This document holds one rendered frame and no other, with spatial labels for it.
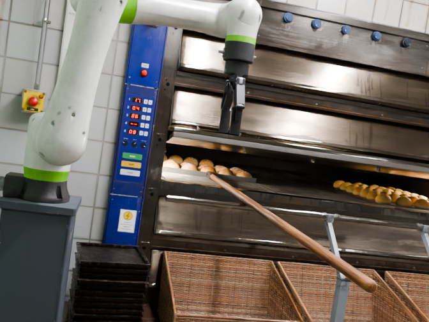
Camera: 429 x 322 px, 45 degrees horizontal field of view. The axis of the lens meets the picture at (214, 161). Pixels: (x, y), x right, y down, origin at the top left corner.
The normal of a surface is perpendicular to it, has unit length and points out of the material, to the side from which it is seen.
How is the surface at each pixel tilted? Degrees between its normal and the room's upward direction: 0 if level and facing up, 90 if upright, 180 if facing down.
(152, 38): 90
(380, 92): 70
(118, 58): 90
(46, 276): 90
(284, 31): 90
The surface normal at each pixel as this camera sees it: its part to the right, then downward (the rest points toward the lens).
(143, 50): 0.22, 0.11
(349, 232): 0.26, -0.23
